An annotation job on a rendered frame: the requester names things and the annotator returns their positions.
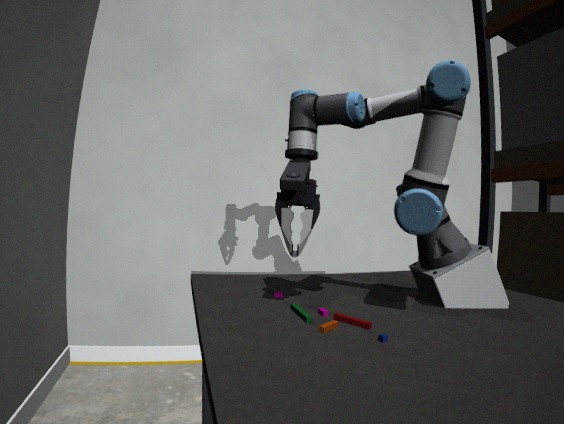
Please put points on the orange rod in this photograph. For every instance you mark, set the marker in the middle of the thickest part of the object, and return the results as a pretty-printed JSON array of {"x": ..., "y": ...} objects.
[{"x": 328, "y": 326}]

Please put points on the red rod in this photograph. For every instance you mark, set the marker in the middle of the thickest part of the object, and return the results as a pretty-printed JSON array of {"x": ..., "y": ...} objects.
[{"x": 352, "y": 321}]

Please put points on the green rod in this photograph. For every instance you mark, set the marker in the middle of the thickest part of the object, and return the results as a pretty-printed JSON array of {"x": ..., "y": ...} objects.
[{"x": 301, "y": 313}]

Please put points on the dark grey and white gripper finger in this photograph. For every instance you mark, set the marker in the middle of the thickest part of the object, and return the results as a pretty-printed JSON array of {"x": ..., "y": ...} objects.
[
  {"x": 308, "y": 218},
  {"x": 285, "y": 217}
]

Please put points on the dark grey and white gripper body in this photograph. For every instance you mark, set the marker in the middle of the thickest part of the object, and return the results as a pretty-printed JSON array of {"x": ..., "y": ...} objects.
[{"x": 299, "y": 198}]

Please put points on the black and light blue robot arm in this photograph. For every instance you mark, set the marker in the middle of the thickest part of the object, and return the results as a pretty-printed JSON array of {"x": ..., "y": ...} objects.
[{"x": 417, "y": 211}]

